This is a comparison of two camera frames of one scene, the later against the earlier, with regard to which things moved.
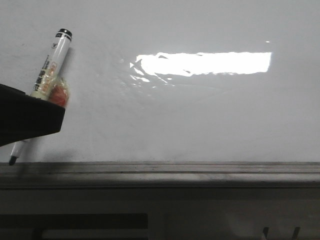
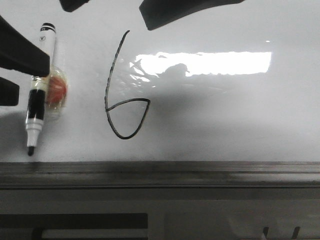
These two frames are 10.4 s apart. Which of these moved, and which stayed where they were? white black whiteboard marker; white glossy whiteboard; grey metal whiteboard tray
Moved: white black whiteboard marker
Stayed: white glossy whiteboard; grey metal whiteboard tray
